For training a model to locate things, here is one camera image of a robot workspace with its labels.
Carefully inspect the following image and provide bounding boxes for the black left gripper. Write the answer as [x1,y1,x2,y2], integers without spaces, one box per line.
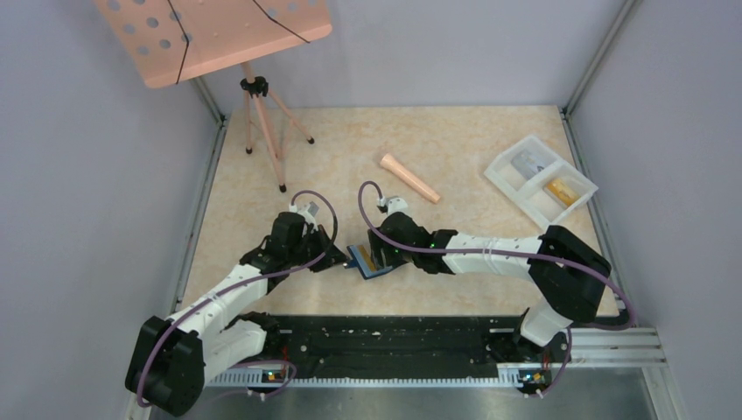
[288,224,349,272]

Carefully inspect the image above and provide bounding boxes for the blue card holder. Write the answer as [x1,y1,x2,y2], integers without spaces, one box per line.
[343,244,395,280]

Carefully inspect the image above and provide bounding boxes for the gold credit card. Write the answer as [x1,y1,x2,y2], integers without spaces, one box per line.
[544,178,581,208]
[356,245,377,272]

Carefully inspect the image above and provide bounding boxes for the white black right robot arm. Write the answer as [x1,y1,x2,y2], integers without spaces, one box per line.
[368,213,611,361]

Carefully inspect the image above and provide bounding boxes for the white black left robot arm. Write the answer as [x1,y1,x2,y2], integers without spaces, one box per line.
[124,211,348,416]

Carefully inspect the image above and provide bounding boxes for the silver card in tray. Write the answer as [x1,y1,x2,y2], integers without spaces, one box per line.
[511,150,550,180]

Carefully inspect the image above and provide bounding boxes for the pink tapered stick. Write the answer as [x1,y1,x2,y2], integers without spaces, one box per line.
[380,153,441,204]

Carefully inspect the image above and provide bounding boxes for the white plastic divided tray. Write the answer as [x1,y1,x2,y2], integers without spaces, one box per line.
[484,135,599,230]

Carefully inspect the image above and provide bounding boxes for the pink music stand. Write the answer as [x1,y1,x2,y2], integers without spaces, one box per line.
[96,0,332,192]

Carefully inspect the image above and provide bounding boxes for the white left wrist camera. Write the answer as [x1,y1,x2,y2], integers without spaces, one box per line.
[289,201,319,226]

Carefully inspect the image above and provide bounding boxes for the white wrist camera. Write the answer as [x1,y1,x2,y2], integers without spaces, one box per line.
[377,196,410,215]
[289,201,319,226]

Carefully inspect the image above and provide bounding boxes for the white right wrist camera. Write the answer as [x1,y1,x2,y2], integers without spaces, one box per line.
[377,196,410,215]

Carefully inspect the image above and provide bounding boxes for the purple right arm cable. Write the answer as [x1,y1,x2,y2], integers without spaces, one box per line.
[356,180,637,398]

